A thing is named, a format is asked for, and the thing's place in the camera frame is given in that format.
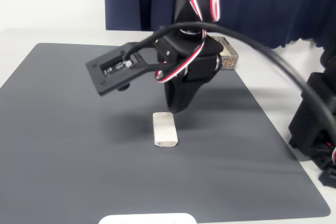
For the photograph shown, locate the small white block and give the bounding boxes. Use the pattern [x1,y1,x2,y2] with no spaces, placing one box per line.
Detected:
[152,112,180,148]

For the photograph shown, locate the brown patterned cardboard box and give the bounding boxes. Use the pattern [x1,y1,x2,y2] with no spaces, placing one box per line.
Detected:
[208,36,240,72]

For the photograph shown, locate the navy blue curtain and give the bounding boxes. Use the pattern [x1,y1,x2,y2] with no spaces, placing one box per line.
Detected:
[103,0,336,51]

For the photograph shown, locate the dark gray textured mat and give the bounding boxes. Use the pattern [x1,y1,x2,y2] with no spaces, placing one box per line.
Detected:
[0,42,331,221]

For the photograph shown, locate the white rounded device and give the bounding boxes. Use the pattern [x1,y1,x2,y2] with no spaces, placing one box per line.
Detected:
[98,212,197,224]

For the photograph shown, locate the black table clamp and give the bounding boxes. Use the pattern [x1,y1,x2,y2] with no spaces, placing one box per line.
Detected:
[318,167,336,190]

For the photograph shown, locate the red white black servo wire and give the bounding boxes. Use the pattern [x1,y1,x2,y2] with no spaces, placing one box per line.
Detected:
[154,0,223,85]

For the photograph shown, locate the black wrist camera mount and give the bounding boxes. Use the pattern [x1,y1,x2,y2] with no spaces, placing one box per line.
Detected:
[86,40,173,97]

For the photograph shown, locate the thick black camera cable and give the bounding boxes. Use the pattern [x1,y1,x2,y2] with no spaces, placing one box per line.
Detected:
[122,22,336,162]

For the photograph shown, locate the red white base servo wire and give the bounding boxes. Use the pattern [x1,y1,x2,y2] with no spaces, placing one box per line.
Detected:
[324,141,336,168]

